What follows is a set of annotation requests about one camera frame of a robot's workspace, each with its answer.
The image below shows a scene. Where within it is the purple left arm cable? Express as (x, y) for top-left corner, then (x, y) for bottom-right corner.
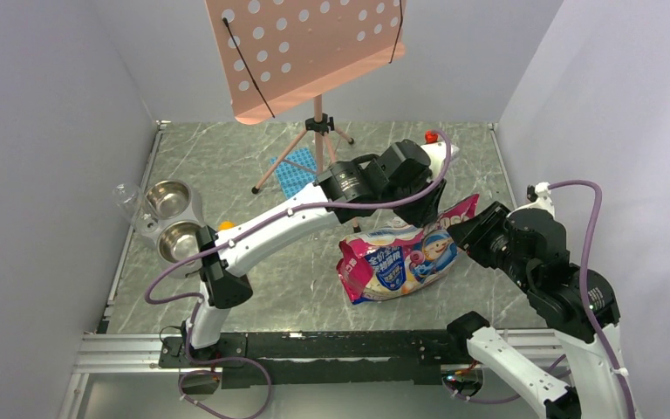
(142, 129), (454, 419)

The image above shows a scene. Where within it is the yellow plastic scoop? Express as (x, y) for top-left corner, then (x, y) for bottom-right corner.
(218, 221), (236, 230)

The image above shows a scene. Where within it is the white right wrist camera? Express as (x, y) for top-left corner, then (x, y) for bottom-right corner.
(526, 182), (556, 218)

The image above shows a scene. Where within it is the pink pet food bag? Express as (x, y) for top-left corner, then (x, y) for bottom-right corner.
(336, 194), (480, 305)

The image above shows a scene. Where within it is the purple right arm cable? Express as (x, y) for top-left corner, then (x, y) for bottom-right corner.
(444, 179), (638, 419)

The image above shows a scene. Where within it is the pink music stand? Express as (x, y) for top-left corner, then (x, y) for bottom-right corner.
(205, 0), (406, 194)

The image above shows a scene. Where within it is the grey double bowl feeder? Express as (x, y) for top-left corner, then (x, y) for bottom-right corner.
(134, 179), (206, 269)

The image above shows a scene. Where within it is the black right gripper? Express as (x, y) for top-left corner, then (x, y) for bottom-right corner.
(446, 198), (535, 291)

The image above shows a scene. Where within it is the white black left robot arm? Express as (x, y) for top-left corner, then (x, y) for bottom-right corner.
(181, 140), (460, 367)

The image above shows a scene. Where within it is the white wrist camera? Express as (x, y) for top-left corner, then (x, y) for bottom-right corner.
(526, 182), (556, 218)
(421, 130), (447, 178)

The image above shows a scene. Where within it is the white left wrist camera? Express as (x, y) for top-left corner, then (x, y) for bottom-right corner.
(421, 130), (447, 178)

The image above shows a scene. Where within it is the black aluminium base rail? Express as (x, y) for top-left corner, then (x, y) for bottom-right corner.
(74, 329), (562, 389)

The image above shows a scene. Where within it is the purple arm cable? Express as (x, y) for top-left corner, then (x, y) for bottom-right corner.
(142, 129), (454, 419)
(444, 179), (638, 419)

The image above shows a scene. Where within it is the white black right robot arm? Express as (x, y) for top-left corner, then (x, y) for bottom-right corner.
(446, 203), (637, 418)

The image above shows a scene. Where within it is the clear water bottle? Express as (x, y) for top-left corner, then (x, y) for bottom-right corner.
(112, 183), (159, 233)

